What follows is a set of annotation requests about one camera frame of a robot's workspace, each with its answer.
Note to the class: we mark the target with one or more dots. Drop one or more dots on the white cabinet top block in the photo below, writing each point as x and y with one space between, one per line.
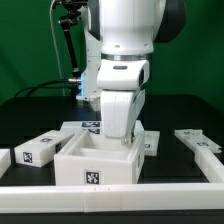
40 150

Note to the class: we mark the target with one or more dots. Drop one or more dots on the white left fence piece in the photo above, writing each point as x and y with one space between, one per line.
5 161

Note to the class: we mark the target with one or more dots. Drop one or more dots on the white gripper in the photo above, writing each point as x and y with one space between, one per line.
122 96

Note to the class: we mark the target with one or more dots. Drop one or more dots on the white cabinet body box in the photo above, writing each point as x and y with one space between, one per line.
92 159

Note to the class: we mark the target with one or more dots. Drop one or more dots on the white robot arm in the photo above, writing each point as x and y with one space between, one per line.
120 36

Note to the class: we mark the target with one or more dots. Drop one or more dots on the white front fence rail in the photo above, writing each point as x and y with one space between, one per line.
108 198

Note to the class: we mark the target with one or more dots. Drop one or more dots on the white right fence rail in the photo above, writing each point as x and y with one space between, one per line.
209 164

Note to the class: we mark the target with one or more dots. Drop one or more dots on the white cabinet door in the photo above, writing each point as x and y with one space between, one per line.
194 138
151 143

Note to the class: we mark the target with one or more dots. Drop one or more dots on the white fence rail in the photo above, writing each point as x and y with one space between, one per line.
209 164
108 198

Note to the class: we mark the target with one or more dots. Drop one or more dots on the white marker base plate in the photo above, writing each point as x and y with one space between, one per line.
80 126

